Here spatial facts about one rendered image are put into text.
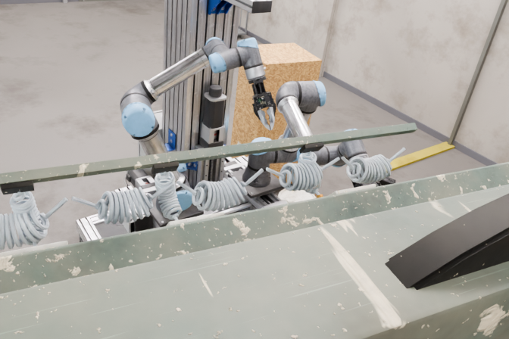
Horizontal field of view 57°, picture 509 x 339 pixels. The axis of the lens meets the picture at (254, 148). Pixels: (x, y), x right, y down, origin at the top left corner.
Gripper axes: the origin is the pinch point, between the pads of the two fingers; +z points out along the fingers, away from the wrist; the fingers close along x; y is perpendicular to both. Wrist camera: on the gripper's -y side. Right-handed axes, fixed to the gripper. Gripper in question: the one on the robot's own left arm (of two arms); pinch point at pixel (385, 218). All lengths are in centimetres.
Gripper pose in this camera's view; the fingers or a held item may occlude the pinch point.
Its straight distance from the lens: 177.5
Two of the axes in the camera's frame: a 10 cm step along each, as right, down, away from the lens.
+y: -9.0, 1.2, -4.1
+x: 3.3, -4.0, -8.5
